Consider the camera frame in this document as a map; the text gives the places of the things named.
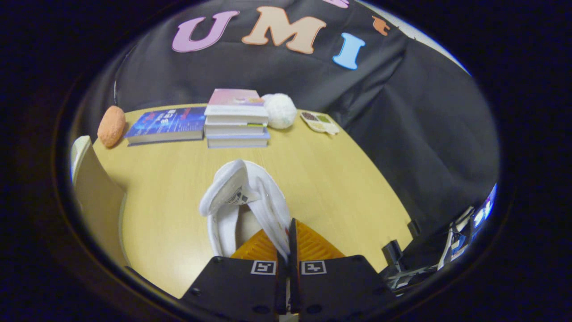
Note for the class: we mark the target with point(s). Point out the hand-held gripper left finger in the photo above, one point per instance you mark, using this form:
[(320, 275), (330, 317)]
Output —
[(280, 290)]

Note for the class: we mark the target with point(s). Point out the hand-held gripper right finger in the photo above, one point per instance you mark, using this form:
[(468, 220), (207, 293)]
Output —
[(294, 268)]

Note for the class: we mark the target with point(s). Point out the white canvas shoe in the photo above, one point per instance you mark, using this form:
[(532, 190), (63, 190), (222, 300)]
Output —
[(268, 201)]

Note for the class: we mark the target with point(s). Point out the beige storage box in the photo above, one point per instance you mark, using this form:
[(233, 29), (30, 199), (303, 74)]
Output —
[(98, 201)]

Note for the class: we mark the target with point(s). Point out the black table clamp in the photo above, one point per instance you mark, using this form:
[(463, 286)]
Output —
[(393, 251), (414, 228)]

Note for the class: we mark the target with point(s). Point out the silver metal stand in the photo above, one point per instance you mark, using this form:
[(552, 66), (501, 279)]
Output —
[(413, 276)]

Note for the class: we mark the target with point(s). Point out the grey blue book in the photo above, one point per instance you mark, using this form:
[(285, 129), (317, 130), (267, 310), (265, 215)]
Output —
[(237, 141)]

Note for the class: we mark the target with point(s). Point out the white compartment tray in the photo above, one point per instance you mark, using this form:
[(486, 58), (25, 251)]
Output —
[(319, 122)]

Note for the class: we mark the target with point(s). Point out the white book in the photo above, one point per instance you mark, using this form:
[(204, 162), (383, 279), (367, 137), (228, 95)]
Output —
[(234, 129), (234, 120)]

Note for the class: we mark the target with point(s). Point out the white fluffy ball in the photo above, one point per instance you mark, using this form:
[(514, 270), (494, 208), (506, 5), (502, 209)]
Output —
[(279, 111)]

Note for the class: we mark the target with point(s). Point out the pink cover book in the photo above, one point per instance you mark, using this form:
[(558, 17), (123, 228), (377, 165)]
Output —
[(234, 97)]

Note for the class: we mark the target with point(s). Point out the blue cover book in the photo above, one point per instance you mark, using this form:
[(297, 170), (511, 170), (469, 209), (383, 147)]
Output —
[(165, 125)]

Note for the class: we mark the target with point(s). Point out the lit screen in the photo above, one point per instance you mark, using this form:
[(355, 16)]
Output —
[(486, 205)]

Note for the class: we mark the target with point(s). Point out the orange textured oval sponge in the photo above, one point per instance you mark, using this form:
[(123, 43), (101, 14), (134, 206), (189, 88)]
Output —
[(111, 126)]

